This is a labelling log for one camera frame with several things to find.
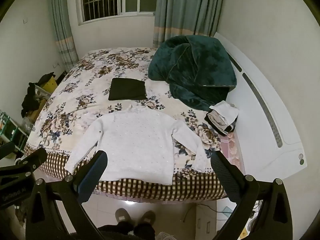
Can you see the white knit sweater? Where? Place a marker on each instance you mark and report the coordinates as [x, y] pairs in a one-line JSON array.
[[140, 142]]

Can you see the dark folded garment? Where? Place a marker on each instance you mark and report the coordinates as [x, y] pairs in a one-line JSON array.
[[128, 89]]

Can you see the white folded cloth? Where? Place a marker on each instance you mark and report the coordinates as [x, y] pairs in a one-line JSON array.
[[226, 111]]

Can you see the white drawer cabinet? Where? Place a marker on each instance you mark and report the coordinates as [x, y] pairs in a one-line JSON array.
[[206, 220]]

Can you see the floral bed sheet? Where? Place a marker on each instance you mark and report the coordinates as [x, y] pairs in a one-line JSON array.
[[82, 92]]

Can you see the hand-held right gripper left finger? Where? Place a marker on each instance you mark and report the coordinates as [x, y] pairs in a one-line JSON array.
[[91, 177]]

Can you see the barred window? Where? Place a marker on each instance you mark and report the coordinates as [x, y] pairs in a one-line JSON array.
[[117, 0]]

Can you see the wide grey-blue curtain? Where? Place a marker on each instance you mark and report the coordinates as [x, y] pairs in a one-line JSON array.
[[185, 7]]

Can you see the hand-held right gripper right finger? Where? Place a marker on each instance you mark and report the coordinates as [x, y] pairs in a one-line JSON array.
[[225, 177]]

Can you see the person's dark trousers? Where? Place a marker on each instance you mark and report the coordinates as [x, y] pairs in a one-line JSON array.
[[125, 231]]

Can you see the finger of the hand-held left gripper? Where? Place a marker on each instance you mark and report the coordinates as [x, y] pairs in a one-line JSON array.
[[37, 158]]

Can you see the pink floral sheet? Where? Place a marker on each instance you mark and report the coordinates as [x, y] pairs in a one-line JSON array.
[[233, 152]]

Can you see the yellow box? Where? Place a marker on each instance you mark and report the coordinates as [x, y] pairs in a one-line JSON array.
[[50, 87]]

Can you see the dark green plush blanket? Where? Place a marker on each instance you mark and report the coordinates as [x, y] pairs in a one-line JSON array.
[[195, 67]]

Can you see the grey slipper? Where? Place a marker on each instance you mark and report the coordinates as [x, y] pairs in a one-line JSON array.
[[148, 217], [123, 215]]

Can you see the black striped folded garment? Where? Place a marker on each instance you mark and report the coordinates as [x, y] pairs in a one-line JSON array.
[[221, 129]]

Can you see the black clothing heap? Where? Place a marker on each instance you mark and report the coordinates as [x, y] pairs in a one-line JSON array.
[[30, 100]]

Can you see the white bed headboard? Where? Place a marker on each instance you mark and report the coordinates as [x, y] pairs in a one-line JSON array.
[[260, 120]]

